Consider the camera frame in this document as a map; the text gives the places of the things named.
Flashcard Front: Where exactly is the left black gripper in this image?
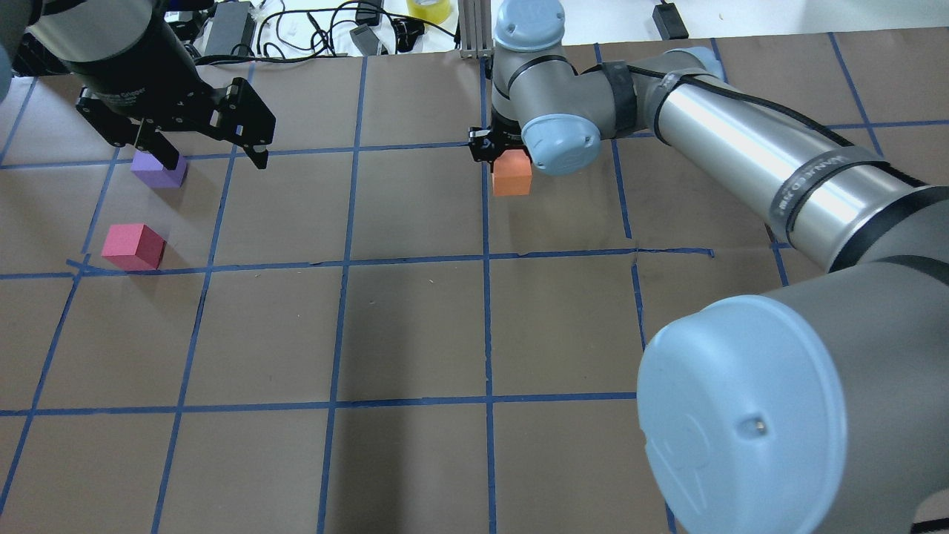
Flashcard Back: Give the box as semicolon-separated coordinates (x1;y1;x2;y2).
28;1;276;171

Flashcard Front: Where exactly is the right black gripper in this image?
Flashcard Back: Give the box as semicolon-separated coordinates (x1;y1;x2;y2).
467;122;526;165

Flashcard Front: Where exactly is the orange foam block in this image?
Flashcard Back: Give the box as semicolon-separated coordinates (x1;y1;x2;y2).
492;149;533;197

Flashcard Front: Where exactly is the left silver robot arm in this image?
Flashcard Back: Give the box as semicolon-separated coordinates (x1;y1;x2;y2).
2;1;276;170

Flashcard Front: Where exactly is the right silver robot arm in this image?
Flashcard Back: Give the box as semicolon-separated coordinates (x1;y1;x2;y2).
323;138;780;533

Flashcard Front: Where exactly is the purple foam block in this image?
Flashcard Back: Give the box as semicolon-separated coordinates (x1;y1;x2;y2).
130;151;188;189

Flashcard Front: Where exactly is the red foam block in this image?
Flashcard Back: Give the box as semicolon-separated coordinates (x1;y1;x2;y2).
99;223;166;271

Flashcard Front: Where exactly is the yellow tape roll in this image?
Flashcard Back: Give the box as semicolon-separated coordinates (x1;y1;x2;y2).
406;0;452;24

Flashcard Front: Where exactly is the black power adapter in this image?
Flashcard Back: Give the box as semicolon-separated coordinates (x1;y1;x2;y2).
652;1;690;41

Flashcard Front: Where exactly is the aluminium frame post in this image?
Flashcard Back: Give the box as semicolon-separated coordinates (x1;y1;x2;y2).
457;0;494;59

